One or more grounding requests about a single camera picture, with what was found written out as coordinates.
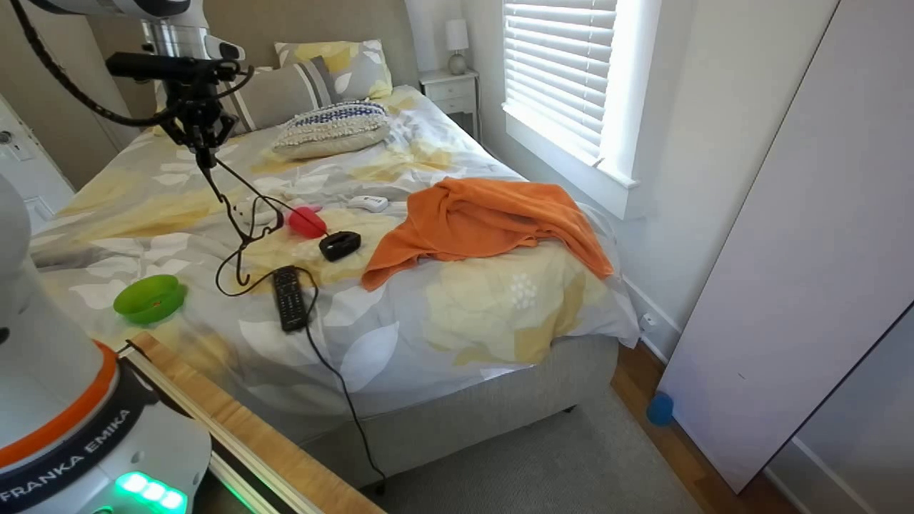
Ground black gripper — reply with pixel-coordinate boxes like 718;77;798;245
154;73;240;173

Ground black clothes hanger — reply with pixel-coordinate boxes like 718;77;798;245
191;155;288;289

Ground grey striped pillow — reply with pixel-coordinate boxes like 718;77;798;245
223;55;340;135

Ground blue white beaded cushion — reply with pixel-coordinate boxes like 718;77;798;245
270;99;398;162

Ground pink and red toy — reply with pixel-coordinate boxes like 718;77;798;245
284;202;331;243

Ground green plastic bowl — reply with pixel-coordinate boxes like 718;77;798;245
111;272;191;329

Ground small black oval device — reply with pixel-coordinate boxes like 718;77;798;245
317;229;366;264

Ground yellow grey floral pillow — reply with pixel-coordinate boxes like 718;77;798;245
276;36;398;102

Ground grey upholstered headboard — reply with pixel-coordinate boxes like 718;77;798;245
201;0;423;90

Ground white remote control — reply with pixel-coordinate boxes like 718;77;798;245
346;190;396;215

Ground black remote control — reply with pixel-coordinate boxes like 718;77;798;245
270;262;314;336

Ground white nightstand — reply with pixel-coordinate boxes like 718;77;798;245
417;69;483;142

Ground white table lamp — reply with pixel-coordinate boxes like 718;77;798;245
443;16;476;77

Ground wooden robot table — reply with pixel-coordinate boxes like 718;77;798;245
119;324;390;514

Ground orange cloth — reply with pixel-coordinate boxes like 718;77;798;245
357;173;617;294

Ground yellow white bed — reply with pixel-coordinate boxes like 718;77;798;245
27;82;644;409

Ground white window blinds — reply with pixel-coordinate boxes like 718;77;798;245
501;0;623;172

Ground grey bed base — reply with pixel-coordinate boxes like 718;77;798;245
301;332;623;480

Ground blue ball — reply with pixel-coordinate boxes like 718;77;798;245
647;387;681;427

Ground large white board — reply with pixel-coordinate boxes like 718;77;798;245
658;0;914;496

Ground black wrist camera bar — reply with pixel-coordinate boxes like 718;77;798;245
103;49;248;86

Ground black robot cable hose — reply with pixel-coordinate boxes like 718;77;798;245
7;0;194;130

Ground black power cord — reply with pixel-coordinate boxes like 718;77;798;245
211;240;393;484

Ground metal rail on table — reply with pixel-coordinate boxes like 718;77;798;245
194;446;288;514

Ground white window frame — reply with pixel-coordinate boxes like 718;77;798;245
493;0;665;220

